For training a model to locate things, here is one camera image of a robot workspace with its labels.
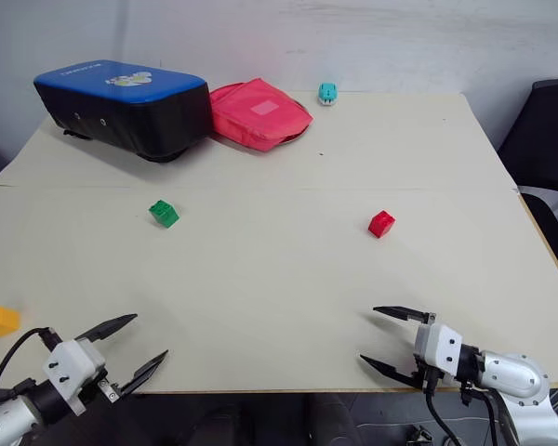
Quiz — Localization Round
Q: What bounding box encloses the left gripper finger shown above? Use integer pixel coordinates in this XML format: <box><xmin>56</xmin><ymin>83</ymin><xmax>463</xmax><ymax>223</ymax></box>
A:
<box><xmin>74</xmin><ymin>313</ymin><xmax>139</xmax><ymax>343</ymax></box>
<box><xmin>118</xmin><ymin>349</ymin><xmax>169</xmax><ymax>398</ymax></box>

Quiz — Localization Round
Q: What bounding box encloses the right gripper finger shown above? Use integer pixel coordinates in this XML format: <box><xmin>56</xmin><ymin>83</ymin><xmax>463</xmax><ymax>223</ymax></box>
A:
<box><xmin>372</xmin><ymin>305</ymin><xmax>437</xmax><ymax>325</ymax></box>
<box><xmin>358</xmin><ymin>354</ymin><xmax>423</xmax><ymax>389</ymax></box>

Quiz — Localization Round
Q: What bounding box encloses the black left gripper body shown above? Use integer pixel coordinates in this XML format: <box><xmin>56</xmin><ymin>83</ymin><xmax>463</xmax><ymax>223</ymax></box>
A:
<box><xmin>80</xmin><ymin>365</ymin><xmax>125</xmax><ymax>411</ymax></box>

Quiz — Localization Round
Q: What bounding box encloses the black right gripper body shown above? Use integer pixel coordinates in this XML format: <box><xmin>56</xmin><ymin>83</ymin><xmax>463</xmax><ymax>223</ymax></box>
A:
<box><xmin>414</xmin><ymin>356</ymin><xmax>448</xmax><ymax>390</ymax></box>

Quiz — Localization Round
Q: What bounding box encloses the small black metal clamp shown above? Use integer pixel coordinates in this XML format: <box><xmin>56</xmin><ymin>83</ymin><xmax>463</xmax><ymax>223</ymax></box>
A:
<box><xmin>406</xmin><ymin>424</ymin><xmax>434</xmax><ymax>446</ymax></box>

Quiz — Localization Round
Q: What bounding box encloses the red toy brick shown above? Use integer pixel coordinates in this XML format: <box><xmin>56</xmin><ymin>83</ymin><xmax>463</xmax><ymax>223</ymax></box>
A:
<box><xmin>367</xmin><ymin>209</ymin><xmax>398</xmax><ymax>240</ymax></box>

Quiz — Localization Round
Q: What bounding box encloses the green toy brick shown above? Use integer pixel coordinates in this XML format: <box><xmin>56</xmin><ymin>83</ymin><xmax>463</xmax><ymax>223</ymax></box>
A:
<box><xmin>148</xmin><ymin>199</ymin><xmax>181</xmax><ymax>230</ymax></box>

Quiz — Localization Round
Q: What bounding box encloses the blue and black case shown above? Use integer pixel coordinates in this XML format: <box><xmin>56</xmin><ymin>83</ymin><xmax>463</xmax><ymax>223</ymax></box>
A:
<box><xmin>33</xmin><ymin>59</ymin><xmax>212</xmax><ymax>164</ymax></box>

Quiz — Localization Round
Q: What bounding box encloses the black chair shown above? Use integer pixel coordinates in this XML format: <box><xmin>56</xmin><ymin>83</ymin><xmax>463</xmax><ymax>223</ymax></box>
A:
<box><xmin>496</xmin><ymin>78</ymin><xmax>558</xmax><ymax>301</ymax></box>

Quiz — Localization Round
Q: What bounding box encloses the small teal white gadget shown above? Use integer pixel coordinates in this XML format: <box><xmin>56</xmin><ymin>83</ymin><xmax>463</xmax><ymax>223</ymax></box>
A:
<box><xmin>316</xmin><ymin>82</ymin><xmax>340</xmax><ymax>108</ymax></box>

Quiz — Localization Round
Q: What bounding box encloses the pink fabric pouch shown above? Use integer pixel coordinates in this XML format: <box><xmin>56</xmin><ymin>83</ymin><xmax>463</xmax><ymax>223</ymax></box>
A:
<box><xmin>207</xmin><ymin>77</ymin><xmax>315</xmax><ymax>152</ymax></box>

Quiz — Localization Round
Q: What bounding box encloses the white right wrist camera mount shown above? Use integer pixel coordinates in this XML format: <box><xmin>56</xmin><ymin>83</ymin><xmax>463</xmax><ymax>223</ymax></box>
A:
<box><xmin>414</xmin><ymin>321</ymin><xmax>464</xmax><ymax>375</ymax></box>

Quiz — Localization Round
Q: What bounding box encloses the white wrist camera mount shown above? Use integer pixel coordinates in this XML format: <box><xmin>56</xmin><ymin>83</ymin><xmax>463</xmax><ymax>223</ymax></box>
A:
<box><xmin>42</xmin><ymin>339</ymin><xmax>108</xmax><ymax>416</ymax></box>
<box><xmin>414</xmin><ymin>321</ymin><xmax>464</xmax><ymax>375</ymax></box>

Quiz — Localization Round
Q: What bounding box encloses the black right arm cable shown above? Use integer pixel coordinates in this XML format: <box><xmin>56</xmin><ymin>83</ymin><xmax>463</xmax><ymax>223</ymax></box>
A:
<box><xmin>422</xmin><ymin>366</ymin><xmax>464</xmax><ymax>446</ymax></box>

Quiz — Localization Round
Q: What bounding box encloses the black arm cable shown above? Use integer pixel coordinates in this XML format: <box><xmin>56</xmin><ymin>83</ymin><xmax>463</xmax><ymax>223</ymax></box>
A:
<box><xmin>0</xmin><ymin>326</ymin><xmax>60</xmax><ymax>406</ymax></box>
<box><xmin>422</xmin><ymin>366</ymin><xmax>464</xmax><ymax>446</ymax></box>

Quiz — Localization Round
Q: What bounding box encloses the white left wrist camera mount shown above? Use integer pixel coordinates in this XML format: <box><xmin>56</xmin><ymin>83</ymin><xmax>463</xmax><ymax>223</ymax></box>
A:
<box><xmin>42</xmin><ymin>339</ymin><xmax>108</xmax><ymax>416</ymax></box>

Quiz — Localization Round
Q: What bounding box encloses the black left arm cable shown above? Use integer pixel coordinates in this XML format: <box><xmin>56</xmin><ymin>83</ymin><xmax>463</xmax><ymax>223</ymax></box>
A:
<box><xmin>0</xmin><ymin>326</ymin><xmax>60</xmax><ymax>406</ymax></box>

